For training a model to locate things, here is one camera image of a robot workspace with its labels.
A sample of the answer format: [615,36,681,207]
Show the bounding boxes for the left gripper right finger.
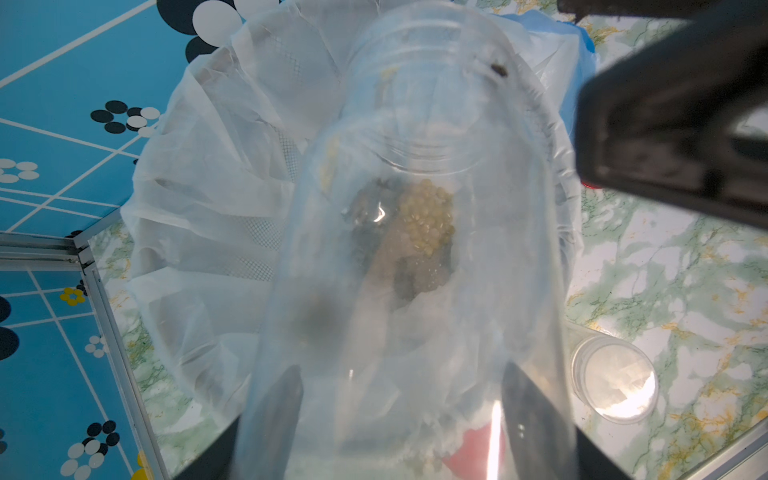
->
[501,362,579,480]

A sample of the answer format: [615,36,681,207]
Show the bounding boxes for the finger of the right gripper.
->
[557,1,767,229]

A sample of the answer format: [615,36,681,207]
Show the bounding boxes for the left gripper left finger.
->
[239,365,303,479]

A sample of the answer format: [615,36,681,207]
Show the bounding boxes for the lidless clear jar beans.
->
[566,322,659,424]

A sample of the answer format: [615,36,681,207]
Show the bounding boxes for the clear jar with mung beans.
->
[231,1,579,479]

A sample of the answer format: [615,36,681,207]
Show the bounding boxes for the mung beans pile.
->
[344,179,455,305]

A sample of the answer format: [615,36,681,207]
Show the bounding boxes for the red lid jar left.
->
[442,422,506,480]

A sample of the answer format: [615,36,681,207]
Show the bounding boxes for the white plastic bin liner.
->
[122,1,581,424]

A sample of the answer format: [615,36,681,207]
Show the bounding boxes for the aluminium front rail frame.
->
[682,419,768,480]

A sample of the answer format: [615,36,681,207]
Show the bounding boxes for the left aluminium corner post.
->
[1,234,170,479]

